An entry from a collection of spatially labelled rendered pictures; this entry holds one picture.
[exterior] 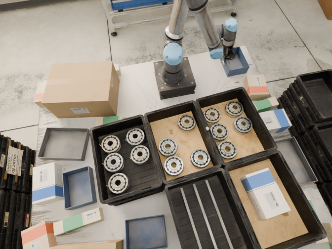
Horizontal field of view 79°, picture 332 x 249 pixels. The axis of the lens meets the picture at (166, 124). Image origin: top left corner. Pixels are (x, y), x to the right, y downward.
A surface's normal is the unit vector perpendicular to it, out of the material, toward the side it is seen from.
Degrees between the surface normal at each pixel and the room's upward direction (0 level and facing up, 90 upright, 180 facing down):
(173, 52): 10
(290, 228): 0
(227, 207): 0
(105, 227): 0
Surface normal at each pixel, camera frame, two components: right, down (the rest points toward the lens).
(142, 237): -0.03, -0.43
